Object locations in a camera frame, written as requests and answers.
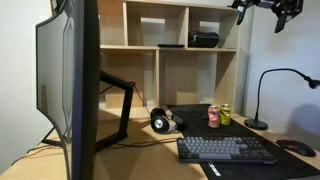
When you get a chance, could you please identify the light wooden shelf unit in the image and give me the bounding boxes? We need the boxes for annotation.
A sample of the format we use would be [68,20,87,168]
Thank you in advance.
[97,0,241,116]

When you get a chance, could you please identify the black desk mat white logo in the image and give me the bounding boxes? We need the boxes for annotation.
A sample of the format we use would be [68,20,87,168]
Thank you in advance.
[166,103,320,180]

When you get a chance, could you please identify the black red computer mouse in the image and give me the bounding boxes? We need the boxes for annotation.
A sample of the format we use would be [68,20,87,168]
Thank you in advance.
[275,139,317,158]

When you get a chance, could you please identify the pink soda can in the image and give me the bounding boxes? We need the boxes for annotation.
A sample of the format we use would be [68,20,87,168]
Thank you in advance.
[207,105,221,129]

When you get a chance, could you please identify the grey black mechanical keyboard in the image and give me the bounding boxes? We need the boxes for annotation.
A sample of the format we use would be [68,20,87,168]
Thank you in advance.
[176,135,279,166]

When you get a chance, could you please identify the black monitor stand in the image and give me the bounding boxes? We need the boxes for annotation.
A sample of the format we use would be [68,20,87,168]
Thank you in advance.
[41,70,137,153]

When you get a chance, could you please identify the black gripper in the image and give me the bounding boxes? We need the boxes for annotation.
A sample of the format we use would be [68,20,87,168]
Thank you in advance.
[231,0,305,34]

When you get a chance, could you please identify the black silver headphones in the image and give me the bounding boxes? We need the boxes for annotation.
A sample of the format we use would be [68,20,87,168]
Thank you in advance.
[149,106,187,135]

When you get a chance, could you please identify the flat black tablet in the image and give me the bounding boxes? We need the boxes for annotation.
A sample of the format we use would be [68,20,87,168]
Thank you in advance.
[157,43,186,49]

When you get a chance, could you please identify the dark desk cable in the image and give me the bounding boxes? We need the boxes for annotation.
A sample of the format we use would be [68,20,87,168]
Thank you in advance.
[96,137,180,149]

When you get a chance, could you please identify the yellow soda can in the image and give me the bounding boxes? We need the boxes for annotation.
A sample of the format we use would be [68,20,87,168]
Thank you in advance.
[219,103,232,127]

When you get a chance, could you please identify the black zippered case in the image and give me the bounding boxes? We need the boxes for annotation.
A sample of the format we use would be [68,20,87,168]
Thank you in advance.
[187,30,221,49]

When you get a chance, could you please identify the black curved computer monitor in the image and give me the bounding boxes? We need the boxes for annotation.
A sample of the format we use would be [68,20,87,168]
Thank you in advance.
[35,0,101,180]

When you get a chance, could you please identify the black gooseneck desk lamp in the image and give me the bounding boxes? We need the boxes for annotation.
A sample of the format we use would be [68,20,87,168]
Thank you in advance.
[244,68,320,131]

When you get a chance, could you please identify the thin black headphone cable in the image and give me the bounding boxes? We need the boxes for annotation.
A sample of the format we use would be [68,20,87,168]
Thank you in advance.
[133,85,152,116]

